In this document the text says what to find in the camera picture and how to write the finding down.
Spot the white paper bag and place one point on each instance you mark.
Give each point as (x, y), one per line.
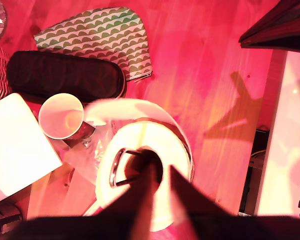
(15, 150)

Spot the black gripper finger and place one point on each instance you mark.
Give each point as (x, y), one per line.
(190, 200)
(135, 200)
(285, 27)

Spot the metallic paper towel stand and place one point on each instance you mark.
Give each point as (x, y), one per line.
(112, 172)

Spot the black zip case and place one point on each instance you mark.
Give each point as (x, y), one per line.
(65, 75)

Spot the white paper towel roll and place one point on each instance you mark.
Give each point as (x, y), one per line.
(150, 135)

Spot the green wave pattern pouch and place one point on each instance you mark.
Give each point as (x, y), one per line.
(97, 32)

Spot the clear plastic sheet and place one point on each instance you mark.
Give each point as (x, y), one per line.
(85, 162)

